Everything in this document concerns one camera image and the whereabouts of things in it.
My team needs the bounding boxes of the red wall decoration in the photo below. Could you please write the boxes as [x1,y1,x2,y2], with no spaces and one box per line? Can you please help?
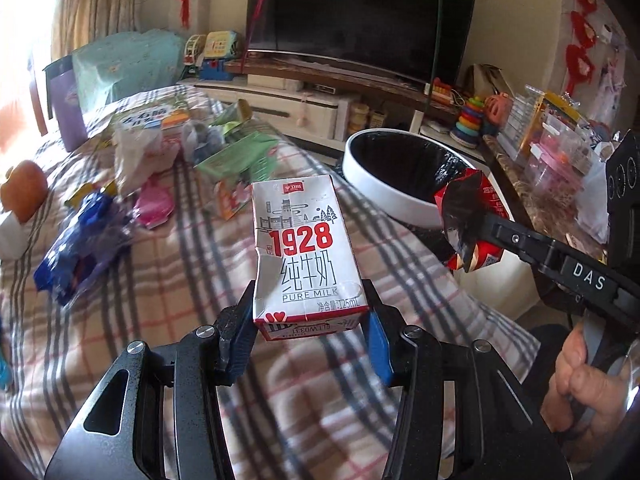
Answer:
[565,0,601,91]

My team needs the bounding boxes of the colourful children's book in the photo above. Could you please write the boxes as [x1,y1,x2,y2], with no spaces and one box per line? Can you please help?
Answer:
[107,100,193,136]

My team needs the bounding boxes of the black television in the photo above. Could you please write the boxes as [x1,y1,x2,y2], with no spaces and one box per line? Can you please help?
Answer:
[245,0,478,86]

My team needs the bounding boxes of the white round trash bin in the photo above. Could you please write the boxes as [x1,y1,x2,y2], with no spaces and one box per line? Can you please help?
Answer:
[341,129,506,261]

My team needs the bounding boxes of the white plastic bag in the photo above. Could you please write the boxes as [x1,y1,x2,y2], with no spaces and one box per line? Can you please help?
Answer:
[575,160,611,241]

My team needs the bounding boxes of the white paper bag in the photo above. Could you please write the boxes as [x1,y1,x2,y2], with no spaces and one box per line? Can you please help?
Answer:
[112,122,181,196]

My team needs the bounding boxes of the orange fruit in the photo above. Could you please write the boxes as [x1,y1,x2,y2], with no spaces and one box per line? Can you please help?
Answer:
[0,160,49,223]

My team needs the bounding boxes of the yellow wrapper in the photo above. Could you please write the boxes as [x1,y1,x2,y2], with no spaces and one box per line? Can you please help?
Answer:
[65,180,118,208]

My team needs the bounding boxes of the rainbow stacking ring toy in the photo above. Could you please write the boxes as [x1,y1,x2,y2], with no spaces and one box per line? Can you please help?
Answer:
[450,96,486,148]

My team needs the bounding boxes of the ferris wheel toy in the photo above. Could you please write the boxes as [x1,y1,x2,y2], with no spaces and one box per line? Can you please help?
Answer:
[182,34,207,78]

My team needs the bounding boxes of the blue snack packet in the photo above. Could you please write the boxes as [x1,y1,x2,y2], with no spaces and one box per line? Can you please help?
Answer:
[34,192,136,306]

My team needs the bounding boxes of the white milk carton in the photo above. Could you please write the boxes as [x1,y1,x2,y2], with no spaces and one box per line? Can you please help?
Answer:
[251,175,370,343]

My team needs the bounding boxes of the orange plastic toy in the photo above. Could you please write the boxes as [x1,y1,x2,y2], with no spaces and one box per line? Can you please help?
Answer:
[484,92,515,136]

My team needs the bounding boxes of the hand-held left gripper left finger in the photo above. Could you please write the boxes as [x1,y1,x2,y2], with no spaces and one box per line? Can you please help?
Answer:
[44,280,261,480]

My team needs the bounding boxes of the red snack wrapper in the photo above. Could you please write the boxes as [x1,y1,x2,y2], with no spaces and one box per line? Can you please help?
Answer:
[434,167,512,273]

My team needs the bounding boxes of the person's right hand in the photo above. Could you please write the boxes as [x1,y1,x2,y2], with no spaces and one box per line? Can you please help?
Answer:
[542,325,631,441]

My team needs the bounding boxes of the teal printed bundle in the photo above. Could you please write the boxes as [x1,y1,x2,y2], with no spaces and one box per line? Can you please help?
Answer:
[72,30,187,113]

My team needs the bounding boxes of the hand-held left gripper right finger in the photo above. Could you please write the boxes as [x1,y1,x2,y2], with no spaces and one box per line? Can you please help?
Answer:
[361,280,573,480]

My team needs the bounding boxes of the purple tumbler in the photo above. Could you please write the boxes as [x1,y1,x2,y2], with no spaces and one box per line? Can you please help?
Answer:
[44,57,91,153]

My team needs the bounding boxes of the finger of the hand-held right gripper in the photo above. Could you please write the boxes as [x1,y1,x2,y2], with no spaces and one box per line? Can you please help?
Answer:
[480,212,640,327]

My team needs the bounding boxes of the white television cabinet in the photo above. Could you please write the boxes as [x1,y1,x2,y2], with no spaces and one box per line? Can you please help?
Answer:
[177,57,436,143]

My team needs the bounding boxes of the green carton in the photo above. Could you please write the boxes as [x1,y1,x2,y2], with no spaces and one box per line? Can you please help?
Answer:
[195,130,281,186]

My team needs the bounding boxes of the yellow toy cash register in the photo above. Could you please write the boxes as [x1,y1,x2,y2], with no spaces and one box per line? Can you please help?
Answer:
[202,30,241,81]

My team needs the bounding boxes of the plaid blanket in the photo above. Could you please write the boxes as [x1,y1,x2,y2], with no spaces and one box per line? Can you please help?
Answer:
[0,85,541,480]

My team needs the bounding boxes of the clear plastic storage boxes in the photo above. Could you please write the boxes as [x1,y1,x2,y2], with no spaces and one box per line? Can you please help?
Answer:
[500,85,601,181]

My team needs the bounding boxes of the colourful snack box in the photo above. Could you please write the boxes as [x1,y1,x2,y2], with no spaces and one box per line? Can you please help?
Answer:
[215,175,253,220]

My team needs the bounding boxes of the beige curtain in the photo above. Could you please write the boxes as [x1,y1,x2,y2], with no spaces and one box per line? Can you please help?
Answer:
[50,0,146,61]

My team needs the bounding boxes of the pink wrapper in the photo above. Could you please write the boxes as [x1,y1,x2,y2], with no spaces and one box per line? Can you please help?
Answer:
[135,180,176,228]

